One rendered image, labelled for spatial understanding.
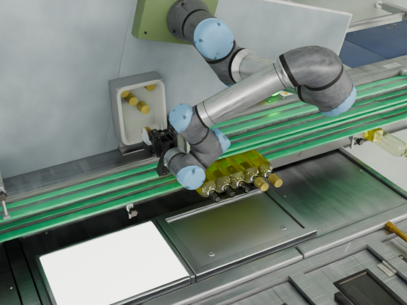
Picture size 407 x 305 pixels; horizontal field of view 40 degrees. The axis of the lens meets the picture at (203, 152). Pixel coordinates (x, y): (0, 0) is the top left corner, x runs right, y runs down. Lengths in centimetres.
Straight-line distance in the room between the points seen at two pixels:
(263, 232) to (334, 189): 43
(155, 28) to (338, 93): 68
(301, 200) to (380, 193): 31
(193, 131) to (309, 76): 35
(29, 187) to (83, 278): 37
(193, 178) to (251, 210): 48
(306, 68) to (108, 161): 86
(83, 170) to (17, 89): 35
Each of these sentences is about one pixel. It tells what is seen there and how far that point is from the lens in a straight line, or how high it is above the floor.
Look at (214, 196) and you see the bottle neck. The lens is 189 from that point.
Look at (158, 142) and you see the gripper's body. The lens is 178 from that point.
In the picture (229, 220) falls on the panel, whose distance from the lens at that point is 200.
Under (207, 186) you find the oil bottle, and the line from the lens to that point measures 192.
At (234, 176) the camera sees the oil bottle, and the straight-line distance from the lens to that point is 196.
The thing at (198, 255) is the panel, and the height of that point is 123.
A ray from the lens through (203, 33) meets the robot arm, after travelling 173.
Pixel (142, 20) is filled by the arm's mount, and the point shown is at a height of 81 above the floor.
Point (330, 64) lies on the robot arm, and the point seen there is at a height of 144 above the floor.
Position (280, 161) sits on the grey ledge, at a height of 88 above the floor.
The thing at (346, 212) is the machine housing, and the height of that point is 125.
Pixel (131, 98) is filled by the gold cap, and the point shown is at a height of 81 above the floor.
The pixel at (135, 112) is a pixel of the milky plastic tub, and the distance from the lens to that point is 204.
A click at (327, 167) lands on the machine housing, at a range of 239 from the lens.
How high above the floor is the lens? 250
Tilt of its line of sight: 50 degrees down
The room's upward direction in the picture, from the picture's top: 135 degrees clockwise
